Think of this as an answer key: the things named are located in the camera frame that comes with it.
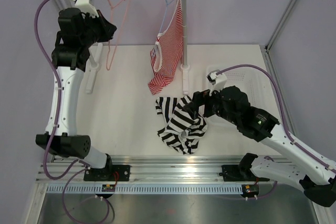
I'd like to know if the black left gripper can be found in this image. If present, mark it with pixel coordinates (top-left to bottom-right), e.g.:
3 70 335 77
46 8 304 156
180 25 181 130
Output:
79 9 116 48

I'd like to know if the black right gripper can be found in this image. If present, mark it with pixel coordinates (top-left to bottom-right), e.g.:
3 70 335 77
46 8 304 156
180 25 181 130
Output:
184 83 240 125

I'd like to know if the pink wire hanger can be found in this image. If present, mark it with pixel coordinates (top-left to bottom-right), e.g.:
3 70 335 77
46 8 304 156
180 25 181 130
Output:
106 0 131 71

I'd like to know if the black white striped tank top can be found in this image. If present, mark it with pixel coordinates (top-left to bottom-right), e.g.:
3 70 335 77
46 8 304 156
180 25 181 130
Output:
155 95 207 155

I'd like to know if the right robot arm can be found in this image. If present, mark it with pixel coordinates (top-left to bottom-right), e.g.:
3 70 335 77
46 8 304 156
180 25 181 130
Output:
183 86 335 207

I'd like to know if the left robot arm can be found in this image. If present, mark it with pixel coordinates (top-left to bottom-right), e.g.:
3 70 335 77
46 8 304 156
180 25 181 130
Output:
36 7 117 181

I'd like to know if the red white striped tank top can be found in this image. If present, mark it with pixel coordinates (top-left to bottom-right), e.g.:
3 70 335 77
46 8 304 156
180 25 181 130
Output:
148 0 183 95

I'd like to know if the white and silver clothes rack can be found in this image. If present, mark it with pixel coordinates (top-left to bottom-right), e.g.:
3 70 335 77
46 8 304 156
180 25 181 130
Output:
52 0 192 95

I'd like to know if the white plastic basket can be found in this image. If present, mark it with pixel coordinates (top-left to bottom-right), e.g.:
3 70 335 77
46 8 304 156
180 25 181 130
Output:
206 64 266 129

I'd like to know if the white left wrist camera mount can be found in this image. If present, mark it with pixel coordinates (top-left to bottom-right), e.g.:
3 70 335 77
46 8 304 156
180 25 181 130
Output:
70 0 99 18

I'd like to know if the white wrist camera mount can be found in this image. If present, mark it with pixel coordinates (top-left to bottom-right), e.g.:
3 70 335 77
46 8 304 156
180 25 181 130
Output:
70 0 99 18
206 70 227 96

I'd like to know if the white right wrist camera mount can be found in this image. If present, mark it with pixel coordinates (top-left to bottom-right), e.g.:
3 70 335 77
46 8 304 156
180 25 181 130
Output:
206 70 227 96

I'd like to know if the blue wire hanger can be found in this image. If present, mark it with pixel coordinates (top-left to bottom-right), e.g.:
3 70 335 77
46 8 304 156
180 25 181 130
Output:
151 0 181 58

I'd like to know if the aluminium mounting rail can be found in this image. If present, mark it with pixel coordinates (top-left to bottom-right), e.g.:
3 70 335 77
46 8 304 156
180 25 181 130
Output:
35 155 305 184

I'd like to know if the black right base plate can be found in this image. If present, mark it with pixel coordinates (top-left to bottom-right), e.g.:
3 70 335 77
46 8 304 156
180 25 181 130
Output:
221 165 247 182

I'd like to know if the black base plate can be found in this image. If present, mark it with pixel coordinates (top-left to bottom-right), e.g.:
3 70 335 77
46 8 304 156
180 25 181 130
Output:
221 165 247 182
83 165 131 182

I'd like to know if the right aluminium frame post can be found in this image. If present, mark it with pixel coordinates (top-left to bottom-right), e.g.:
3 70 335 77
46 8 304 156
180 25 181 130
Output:
265 0 299 53

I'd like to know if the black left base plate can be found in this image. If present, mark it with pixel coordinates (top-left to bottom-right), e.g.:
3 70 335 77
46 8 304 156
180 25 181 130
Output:
83 165 131 182

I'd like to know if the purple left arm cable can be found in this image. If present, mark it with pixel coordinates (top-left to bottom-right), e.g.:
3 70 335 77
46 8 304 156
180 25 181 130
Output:
33 0 116 222

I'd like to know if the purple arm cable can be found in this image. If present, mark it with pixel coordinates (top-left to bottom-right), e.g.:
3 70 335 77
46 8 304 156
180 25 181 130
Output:
216 63 336 201
33 0 116 222

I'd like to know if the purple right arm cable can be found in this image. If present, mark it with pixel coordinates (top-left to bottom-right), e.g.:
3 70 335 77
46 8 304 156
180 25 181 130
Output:
216 63 336 201

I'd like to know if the white slotted cable duct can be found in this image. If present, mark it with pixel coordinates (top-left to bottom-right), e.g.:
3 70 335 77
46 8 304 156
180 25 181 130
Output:
46 184 243 195

